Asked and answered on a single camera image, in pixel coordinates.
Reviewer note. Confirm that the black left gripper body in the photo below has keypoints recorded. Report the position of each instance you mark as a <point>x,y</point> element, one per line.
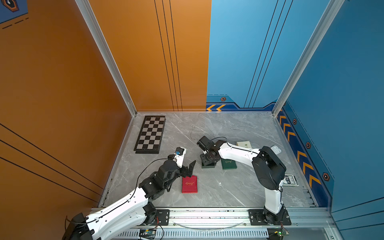
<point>181,171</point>

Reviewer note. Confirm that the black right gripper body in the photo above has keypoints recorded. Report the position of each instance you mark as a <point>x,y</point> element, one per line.
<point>205,158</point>

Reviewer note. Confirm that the green jewelry box base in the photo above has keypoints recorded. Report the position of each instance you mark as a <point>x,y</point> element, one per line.
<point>208,166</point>

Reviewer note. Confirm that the green booklet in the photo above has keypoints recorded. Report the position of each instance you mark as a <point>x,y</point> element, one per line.
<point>228,164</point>

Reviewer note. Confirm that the red booklet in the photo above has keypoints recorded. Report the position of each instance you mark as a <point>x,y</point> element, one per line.
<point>190,185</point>

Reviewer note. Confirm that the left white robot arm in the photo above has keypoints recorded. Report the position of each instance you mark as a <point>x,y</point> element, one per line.
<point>134,209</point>

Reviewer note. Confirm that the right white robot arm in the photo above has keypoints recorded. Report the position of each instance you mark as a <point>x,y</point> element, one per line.
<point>268,168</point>

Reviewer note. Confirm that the black white chessboard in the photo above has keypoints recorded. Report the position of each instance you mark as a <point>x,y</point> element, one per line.
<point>150,135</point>

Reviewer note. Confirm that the left circuit board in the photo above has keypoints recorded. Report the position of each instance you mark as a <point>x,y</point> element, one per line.
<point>147,234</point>

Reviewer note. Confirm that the circuit board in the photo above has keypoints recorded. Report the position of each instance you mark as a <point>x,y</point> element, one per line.
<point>277,234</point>
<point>147,234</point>

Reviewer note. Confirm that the clear plastic earphone case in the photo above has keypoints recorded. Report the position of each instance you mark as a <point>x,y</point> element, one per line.
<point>276,150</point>

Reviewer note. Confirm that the playing card deck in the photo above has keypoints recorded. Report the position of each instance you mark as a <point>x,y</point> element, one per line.
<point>290,181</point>

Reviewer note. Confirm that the right circuit board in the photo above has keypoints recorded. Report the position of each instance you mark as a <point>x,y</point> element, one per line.
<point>277,234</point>

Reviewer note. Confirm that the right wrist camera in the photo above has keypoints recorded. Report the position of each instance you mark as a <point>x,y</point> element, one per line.
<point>207,146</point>

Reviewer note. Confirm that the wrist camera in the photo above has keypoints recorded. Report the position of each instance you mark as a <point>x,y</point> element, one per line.
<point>207,146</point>
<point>179,156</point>

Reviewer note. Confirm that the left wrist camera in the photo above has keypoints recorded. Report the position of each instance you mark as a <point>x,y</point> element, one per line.
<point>179,156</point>

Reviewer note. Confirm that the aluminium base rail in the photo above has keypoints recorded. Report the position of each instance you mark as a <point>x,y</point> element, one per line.
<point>242,217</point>

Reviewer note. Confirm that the aluminium corner post left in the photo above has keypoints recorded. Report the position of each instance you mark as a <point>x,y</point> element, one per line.
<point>101,42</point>

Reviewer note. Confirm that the aluminium corner post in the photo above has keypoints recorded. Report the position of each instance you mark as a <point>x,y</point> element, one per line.
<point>317,36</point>
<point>101,42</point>

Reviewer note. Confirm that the aluminium corner post right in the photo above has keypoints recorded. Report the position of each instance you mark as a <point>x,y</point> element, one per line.
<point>317,36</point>

